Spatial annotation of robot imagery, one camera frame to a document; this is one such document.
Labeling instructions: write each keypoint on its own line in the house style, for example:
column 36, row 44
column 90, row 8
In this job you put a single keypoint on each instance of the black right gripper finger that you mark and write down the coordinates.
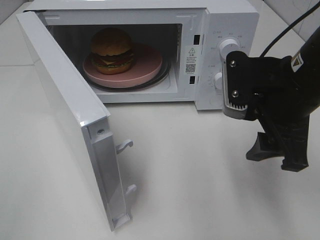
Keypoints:
column 295, row 158
column 264, row 148

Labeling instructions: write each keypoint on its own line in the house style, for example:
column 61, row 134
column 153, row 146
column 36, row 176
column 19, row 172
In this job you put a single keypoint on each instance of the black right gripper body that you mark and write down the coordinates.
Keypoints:
column 282, row 102

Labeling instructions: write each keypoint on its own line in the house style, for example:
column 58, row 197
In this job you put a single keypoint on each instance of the white microwave knob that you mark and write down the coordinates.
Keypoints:
column 227, row 46
column 218, row 81

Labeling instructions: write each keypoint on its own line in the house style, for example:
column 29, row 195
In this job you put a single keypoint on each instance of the pink round plate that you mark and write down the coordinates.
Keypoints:
column 146, row 65

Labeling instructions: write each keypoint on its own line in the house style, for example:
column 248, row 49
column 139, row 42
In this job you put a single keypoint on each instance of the white microwave door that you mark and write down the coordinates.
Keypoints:
column 83, row 120

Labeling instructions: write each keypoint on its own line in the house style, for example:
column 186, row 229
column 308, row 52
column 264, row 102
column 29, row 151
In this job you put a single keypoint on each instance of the toy hamburger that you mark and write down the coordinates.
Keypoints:
column 111, row 51

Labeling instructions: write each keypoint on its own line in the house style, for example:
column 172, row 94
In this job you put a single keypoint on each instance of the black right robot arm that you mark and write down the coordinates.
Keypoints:
column 309, row 57

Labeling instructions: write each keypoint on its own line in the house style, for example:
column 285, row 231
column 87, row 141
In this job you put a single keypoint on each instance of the glass microwave turntable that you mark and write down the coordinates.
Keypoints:
column 161, row 75

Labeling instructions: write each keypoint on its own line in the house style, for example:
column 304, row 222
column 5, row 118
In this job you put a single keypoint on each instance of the white microwave oven body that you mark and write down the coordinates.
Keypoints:
column 186, row 32

